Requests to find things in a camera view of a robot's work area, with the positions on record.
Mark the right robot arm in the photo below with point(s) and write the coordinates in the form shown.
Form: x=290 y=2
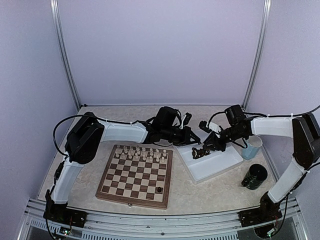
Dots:
x=292 y=145

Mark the light blue mug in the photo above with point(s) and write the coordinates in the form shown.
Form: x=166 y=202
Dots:
x=253 y=145

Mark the aluminium frame post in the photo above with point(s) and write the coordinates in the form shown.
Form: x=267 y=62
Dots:
x=54 y=5
x=258 y=53

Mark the right aluminium frame post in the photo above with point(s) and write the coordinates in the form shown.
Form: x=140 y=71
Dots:
x=258 y=53

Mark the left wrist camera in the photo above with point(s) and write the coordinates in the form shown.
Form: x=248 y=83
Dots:
x=185 y=120

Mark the white plastic tray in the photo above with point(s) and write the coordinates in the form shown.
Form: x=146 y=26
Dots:
x=208 y=166

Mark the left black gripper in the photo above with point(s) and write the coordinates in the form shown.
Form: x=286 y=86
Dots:
x=186 y=138

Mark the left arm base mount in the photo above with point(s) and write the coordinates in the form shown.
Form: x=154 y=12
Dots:
x=67 y=216

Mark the left aluminium frame post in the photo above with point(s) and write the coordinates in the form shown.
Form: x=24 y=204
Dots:
x=54 y=5

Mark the front aluminium rail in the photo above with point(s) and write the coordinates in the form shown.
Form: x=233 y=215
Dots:
x=224 y=225

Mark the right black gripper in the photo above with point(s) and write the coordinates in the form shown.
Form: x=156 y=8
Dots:
x=219 y=145

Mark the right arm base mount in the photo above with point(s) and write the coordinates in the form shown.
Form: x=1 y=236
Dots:
x=255 y=216

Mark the wooden chess board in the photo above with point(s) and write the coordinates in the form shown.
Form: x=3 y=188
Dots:
x=133 y=174

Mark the dark green mug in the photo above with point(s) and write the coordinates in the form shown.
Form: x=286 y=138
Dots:
x=255 y=176

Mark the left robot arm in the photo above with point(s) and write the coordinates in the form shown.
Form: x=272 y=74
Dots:
x=83 y=140

